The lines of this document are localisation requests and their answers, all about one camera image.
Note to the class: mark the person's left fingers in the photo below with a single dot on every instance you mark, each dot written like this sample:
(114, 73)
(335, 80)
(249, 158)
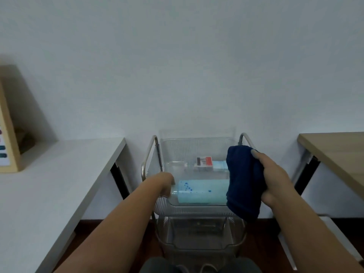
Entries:
(170, 180)

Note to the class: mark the person's right forearm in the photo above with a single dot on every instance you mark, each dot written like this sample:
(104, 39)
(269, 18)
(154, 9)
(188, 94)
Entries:
(310, 238)

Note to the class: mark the red and white box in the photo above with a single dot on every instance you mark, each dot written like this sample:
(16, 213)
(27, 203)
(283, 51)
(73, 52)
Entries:
(204, 163)

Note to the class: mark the clear plastic trolley cart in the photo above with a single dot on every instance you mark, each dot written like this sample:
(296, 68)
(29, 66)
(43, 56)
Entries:
(196, 224)

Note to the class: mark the white desk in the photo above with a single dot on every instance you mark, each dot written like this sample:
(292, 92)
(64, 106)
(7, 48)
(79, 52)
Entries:
(51, 190)

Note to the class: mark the person's right thumb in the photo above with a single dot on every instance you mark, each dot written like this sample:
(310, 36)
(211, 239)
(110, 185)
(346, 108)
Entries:
(258, 156)

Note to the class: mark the person's left forearm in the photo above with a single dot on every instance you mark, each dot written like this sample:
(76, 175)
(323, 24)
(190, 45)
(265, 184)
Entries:
(119, 224)

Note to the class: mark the person's right hand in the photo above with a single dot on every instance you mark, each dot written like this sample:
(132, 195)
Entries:
(277, 181)

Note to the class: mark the person's grey trousers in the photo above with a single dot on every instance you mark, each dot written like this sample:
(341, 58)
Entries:
(159, 266)

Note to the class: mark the wooden framed board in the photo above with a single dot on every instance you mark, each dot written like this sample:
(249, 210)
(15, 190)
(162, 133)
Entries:
(7, 139)

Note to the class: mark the wooden desk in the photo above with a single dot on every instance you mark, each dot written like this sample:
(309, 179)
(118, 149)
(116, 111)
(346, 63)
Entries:
(338, 156)

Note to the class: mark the light blue packet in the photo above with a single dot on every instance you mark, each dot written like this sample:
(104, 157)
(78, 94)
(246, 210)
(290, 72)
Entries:
(220, 165)

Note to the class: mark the person's left hand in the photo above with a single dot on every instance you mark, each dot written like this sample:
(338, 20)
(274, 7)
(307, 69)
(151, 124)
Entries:
(164, 181)

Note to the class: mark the light blue bottle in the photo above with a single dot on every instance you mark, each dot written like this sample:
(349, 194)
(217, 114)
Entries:
(203, 192)

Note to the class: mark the dark blue cloth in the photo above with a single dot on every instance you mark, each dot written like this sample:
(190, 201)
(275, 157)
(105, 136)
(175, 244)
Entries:
(244, 181)

